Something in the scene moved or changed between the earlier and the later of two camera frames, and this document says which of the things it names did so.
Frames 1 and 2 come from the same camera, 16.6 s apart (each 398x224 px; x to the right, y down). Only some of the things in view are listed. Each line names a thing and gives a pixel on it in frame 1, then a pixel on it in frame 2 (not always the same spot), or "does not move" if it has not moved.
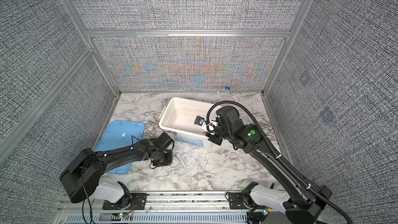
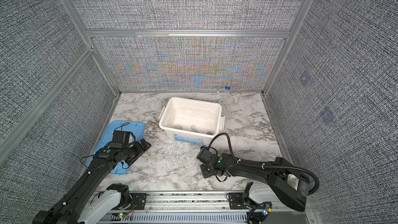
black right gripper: [214, 138] -> [205, 175]
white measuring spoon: [182, 163] -> [194, 127]
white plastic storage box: [177, 116] does not move
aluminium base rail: [170, 208] does not move
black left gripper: [169, 162] -> [141, 149]
